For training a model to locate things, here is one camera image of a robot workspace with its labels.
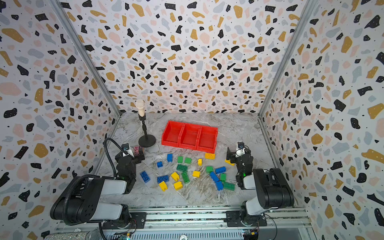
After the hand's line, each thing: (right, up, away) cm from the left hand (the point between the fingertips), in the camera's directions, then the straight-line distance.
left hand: (132, 146), depth 87 cm
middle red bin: (+31, +5, +23) cm, 39 cm away
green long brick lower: (+31, -17, +1) cm, 35 cm away
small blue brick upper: (+20, -8, +8) cm, 23 cm away
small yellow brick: (+39, -10, +6) cm, 41 cm away
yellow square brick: (+37, -17, +3) cm, 41 cm away
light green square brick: (+31, -10, +9) cm, 34 cm away
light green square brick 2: (+26, -9, +9) cm, 29 cm away
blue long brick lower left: (+16, -19, -1) cm, 25 cm away
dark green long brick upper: (+28, -13, +3) cm, 31 cm away
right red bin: (+42, +3, +22) cm, 47 cm away
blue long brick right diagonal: (+48, -18, +1) cm, 51 cm away
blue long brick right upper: (+53, -15, +5) cm, 55 cm away
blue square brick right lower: (+50, -22, -2) cm, 55 cm away
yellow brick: (+19, -21, -5) cm, 29 cm away
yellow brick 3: (+57, -10, +7) cm, 59 cm away
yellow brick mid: (+25, -17, 0) cm, 30 cm away
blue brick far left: (+7, -18, +1) cm, 19 cm away
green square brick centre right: (+45, -15, +5) cm, 47 cm away
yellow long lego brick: (+46, -7, +10) cm, 47 cm away
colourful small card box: (+3, -2, -1) cm, 4 cm away
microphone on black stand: (+2, +2, +16) cm, 16 cm away
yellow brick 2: (+27, -21, -3) cm, 35 cm away
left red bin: (+19, +7, +19) cm, 28 cm away
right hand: (+62, +1, +3) cm, 62 cm away
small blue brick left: (+14, -12, +6) cm, 19 cm away
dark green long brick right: (+56, -22, -2) cm, 60 cm away
